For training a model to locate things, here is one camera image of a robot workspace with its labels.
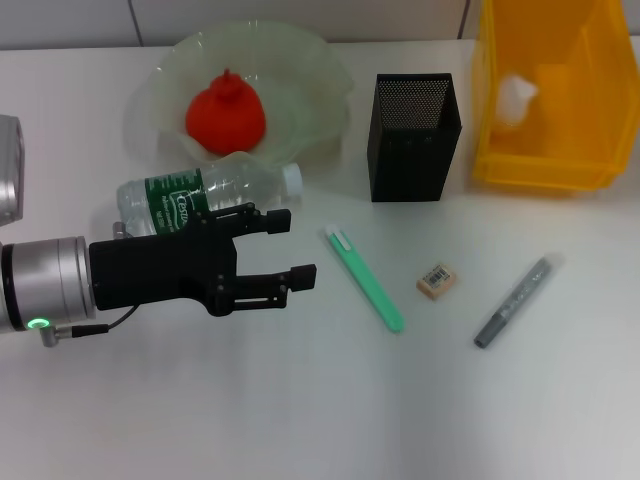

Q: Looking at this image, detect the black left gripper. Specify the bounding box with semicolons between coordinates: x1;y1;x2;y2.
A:
88;202;319;320

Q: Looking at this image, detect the clear green-label water bottle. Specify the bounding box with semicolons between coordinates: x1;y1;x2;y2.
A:
116;162;305;239

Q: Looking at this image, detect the red-orange toy orange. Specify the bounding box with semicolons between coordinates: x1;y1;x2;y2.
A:
185;68;268;155

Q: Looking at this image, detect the beige eraser with barcode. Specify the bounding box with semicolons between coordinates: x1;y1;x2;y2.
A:
415;263;459;301

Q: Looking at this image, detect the white paper ball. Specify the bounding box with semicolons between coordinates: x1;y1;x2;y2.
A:
494;73;541;126

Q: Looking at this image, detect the black mesh pen holder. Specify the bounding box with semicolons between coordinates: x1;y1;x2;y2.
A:
366;73;464;203

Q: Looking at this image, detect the pale green glass fruit plate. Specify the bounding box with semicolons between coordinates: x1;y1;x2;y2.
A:
123;19;356;174

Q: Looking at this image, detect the grey marker pen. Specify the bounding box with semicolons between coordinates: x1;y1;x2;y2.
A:
473;254;554;350

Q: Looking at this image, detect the yellow plastic bin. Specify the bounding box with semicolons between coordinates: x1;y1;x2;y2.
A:
469;0;632;197

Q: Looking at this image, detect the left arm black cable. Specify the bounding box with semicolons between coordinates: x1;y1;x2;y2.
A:
39;304;139;350

